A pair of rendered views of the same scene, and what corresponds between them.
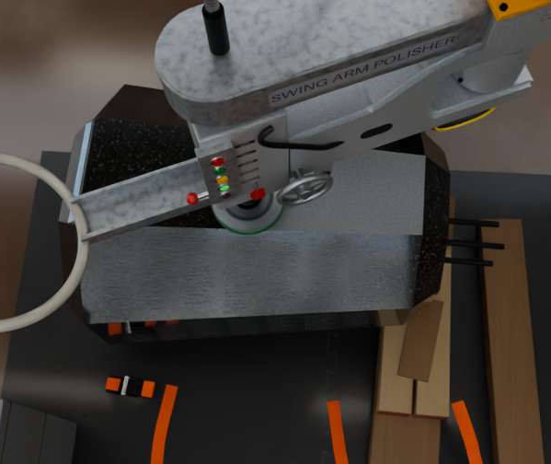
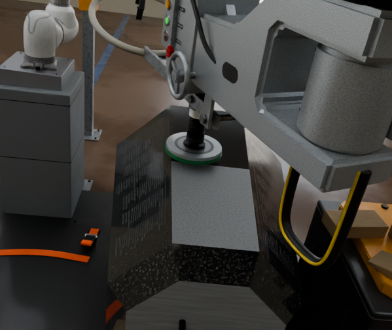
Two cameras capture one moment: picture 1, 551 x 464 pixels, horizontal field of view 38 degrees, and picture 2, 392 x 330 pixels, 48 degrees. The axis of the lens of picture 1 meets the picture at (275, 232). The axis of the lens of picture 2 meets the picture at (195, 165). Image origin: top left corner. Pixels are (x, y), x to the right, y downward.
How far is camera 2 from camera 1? 2.03 m
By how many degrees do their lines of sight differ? 57
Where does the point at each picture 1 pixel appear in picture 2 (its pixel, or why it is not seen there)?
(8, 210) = not seen: hidden behind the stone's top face
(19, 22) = (324, 197)
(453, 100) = (281, 117)
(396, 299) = (116, 266)
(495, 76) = (307, 95)
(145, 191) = not seen: hidden behind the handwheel
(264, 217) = (177, 149)
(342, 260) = (150, 212)
